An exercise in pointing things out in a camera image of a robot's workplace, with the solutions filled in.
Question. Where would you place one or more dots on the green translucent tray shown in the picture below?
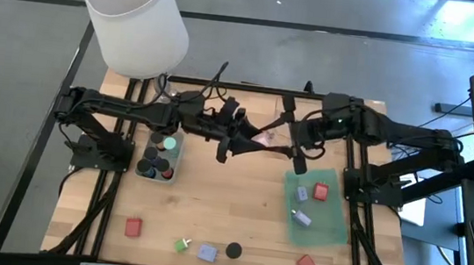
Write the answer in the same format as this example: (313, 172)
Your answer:
(324, 230)

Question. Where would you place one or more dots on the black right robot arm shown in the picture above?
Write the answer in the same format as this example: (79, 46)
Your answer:
(396, 131)

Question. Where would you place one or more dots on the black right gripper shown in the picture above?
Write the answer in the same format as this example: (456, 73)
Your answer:
(312, 131)

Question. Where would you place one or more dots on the teal capped hourglass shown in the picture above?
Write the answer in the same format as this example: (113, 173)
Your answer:
(169, 143)

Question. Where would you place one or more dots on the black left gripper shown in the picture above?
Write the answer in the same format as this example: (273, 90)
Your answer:
(202, 124)

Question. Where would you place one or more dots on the white sand hourglass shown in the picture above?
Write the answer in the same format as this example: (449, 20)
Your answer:
(233, 250)

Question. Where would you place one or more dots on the orange sand hourglass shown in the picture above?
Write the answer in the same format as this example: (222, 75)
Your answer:
(157, 137)

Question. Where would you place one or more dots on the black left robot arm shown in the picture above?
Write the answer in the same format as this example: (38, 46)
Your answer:
(125, 107)

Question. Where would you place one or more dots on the small blue wall charger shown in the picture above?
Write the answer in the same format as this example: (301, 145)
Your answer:
(301, 194)

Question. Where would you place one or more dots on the green wall charger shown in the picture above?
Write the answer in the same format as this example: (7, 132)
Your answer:
(182, 245)

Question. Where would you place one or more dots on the pink wall charger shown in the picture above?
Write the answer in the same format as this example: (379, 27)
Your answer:
(263, 139)

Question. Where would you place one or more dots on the white lamp shade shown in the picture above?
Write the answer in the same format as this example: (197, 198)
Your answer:
(134, 20)

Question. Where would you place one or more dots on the red sand hourglass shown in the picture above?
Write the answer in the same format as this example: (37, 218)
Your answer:
(163, 165)

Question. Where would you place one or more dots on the black aluminium table frame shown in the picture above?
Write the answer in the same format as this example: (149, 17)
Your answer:
(207, 84)

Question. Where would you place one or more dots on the blue sand hourglass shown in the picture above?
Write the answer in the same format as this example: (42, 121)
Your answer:
(144, 166)

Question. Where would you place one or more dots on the grey plastic bin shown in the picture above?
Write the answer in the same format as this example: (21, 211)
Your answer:
(175, 161)

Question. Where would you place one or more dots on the white power adapter plug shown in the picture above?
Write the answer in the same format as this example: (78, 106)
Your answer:
(208, 253)

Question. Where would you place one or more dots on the chrome lamp base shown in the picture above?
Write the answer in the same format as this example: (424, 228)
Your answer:
(170, 94)

